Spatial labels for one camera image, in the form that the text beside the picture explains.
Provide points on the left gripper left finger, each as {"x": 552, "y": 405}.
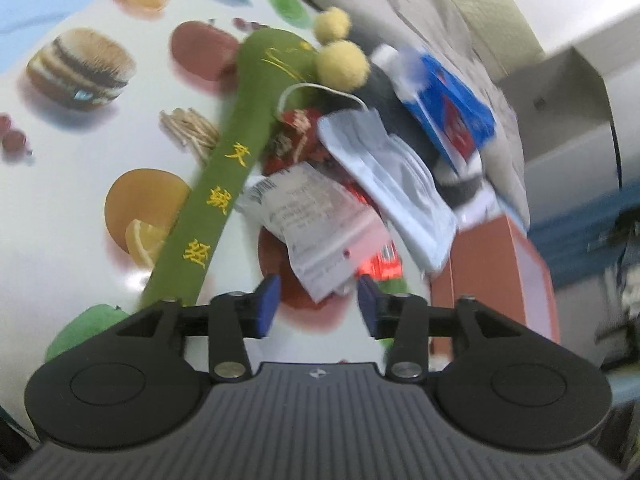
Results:
{"x": 227, "y": 320}

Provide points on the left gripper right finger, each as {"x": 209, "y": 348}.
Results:
{"x": 409, "y": 321}

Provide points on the red snack packet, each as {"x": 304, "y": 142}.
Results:
{"x": 386, "y": 264}

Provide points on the light blue face mask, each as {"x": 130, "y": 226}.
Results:
{"x": 391, "y": 173}

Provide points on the blue tissue pack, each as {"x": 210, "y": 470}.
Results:
{"x": 457, "y": 122}

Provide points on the salmon pink cardboard box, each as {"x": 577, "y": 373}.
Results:
{"x": 497, "y": 264}

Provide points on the dark red candy wrapper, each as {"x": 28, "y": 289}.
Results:
{"x": 295, "y": 141}

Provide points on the grey white penguin plush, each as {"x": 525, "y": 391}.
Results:
{"x": 378, "y": 92}

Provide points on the fruit print mat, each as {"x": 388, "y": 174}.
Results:
{"x": 57, "y": 257}

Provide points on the green embroidered plush stick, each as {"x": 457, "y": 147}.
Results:
{"x": 269, "y": 61}

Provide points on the grey wardrobe cabinet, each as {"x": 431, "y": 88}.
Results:
{"x": 578, "y": 113}

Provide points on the grey duvet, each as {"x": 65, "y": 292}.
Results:
{"x": 438, "y": 27}

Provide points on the beige quilted headboard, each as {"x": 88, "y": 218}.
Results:
{"x": 501, "y": 35}

